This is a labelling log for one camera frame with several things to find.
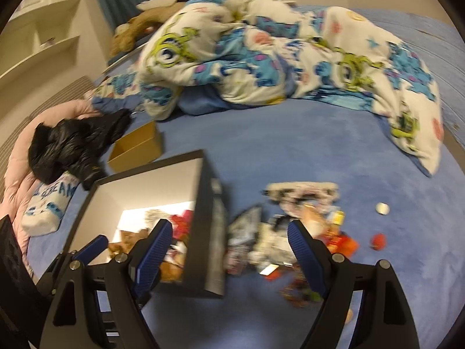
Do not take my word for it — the red strawberry ball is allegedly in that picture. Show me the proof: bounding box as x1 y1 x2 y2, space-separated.
371 233 387 250

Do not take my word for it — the dark cardboard sorting box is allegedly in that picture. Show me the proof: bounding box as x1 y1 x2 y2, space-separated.
64 150 227 298

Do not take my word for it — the white cartoon print sock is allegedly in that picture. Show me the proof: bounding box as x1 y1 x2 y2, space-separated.
21 172 80 236

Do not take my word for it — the pink garment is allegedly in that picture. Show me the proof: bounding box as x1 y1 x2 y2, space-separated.
0 99 105 273

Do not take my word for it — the blue bed sheet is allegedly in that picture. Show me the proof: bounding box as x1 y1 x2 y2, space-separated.
25 5 465 349

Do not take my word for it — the small white round token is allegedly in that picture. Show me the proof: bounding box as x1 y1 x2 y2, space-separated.
375 202 390 215

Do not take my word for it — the black puffer jacket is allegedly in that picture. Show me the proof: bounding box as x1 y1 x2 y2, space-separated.
28 109 132 191

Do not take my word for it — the small gold cardboard box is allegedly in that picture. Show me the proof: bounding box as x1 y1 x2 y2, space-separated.
107 121 163 173

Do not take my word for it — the fluffy black white hair scrunchie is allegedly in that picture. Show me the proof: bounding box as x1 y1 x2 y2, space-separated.
262 181 340 218

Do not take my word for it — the brown teddy bear plush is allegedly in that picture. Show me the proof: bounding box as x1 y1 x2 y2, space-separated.
110 2 185 57

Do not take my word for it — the monster cartoon print duvet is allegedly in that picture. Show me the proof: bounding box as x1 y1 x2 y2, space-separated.
88 0 442 176

